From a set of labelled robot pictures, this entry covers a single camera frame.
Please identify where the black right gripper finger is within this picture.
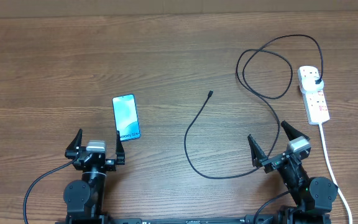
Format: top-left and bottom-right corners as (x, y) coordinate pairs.
(281, 121), (310, 141)
(247, 134), (268, 167)

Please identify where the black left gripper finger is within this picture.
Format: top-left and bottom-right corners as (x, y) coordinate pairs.
(67, 129), (83, 152)
(116, 131), (125, 159)

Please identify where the blue Samsung Galaxy smartphone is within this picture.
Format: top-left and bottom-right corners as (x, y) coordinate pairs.
(112, 94), (141, 141)

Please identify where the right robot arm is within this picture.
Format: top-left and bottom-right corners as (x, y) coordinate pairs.
(244, 121), (338, 223)

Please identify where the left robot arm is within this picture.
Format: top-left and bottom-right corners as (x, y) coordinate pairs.
(63, 129), (125, 223)

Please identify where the white charger plug adapter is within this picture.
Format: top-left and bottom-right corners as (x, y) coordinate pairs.
(300, 77), (324, 94)

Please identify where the white power strip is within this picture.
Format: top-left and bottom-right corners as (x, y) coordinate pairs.
(297, 66), (330, 125)

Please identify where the white power strip cord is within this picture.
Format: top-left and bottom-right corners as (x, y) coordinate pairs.
(318, 123), (354, 224)

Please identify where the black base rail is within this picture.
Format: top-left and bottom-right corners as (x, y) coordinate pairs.
(56, 214), (332, 224)

